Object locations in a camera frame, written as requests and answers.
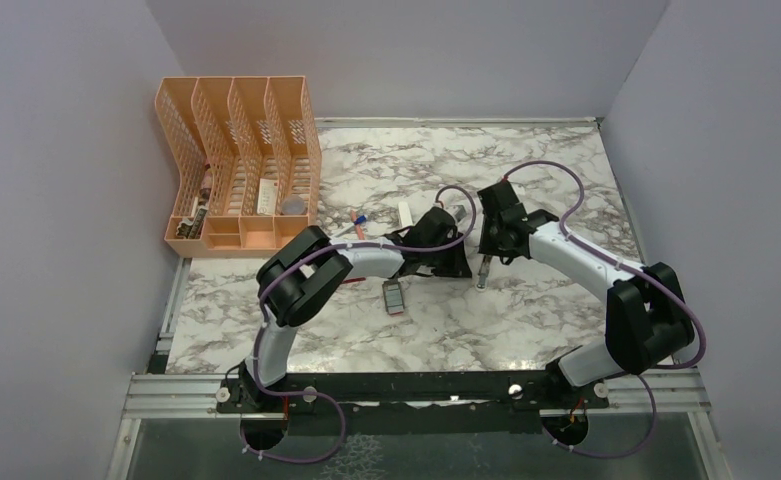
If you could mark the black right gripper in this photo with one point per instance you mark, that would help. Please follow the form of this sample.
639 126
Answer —
488 247

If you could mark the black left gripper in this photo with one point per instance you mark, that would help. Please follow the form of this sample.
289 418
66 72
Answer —
457 266

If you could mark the grey staple tray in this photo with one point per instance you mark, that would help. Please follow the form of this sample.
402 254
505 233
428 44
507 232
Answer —
393 297

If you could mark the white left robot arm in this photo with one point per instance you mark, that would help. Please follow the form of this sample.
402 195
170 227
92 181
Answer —
297 282

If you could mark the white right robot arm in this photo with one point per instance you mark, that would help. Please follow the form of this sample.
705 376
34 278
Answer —
645 319

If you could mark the small white stapler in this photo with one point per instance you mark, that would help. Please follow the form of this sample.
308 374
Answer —
483 273

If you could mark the clear tape roll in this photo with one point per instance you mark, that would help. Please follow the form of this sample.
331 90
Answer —
294 205

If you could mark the white card in organizer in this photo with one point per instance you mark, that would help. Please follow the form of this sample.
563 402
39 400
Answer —
267 195

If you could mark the orange plastic file organizer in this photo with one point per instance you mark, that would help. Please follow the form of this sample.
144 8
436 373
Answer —
227 132

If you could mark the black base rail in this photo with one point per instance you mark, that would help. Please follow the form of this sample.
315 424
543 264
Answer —
324 404

